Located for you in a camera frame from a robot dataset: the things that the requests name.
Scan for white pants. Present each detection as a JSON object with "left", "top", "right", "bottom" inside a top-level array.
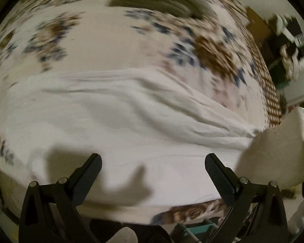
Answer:
[{"left": 0, "top": 67, "right": 304, "bottom": 206}]

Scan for floral bed cover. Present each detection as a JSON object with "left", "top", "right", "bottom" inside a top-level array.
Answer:
[{"left": 0, "top": 0, "right": 268, "bottom": 223}]

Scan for cardboard box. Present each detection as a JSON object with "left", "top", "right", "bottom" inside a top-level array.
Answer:
[{"left": 246, "top": 7, "right": 273, "bottom": 48}]

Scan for teal rack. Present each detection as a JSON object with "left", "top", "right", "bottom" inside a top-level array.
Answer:
[{"left": 170, "top": 219, "right": 219, "bottom": 242}]

